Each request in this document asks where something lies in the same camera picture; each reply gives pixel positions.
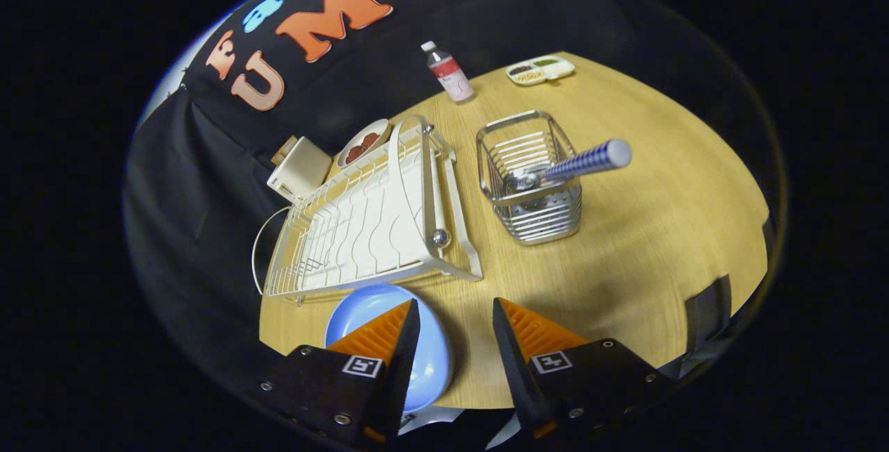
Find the white divided dish with beans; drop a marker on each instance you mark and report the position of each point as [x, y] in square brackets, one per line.
[561, 69]

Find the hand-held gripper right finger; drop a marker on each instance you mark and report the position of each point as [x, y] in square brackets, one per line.
[514, 362]

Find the brown toast slice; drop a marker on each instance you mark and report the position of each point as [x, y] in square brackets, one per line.
[289, 144]
[279, 157]

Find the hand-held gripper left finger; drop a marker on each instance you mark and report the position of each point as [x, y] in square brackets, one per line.
[403, 369]

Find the white toaster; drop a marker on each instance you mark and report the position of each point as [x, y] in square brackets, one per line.
[302, 171]

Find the beige plate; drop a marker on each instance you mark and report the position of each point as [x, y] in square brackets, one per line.
[368, 127]

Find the blue plate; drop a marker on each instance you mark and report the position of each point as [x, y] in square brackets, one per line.
[361, 313]

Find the clear bottle with red label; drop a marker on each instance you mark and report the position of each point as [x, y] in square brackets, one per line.
[453, 77]

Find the brown meat piece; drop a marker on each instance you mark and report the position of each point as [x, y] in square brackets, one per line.
[371, 139]
[355, 153]

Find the black backdrop cloth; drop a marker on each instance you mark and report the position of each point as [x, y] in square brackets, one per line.
[208, 195]

